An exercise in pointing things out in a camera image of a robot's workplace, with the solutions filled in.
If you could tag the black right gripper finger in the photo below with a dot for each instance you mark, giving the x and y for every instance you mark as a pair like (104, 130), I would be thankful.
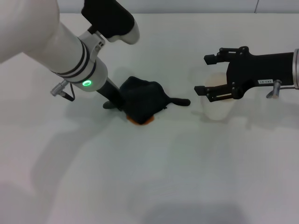
(222, 56)
(217, 93)

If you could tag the white paper cup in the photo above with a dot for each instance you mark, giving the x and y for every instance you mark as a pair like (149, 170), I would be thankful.
(218, 109)

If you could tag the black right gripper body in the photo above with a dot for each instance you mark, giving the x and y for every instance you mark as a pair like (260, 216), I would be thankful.
(259, 70)

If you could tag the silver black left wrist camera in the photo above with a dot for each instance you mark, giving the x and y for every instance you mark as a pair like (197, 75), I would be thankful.
(109, 21)

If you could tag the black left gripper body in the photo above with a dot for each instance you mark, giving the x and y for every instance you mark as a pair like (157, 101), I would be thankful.
(112, 95)

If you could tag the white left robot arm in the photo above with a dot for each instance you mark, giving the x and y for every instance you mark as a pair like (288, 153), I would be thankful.
(58, 44)

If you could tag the orange-brown liquid stain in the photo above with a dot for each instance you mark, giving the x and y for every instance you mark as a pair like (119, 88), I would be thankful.
(146, 123)

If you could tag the dark cloth rag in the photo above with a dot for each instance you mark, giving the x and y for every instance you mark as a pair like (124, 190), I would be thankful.
(144, 100)

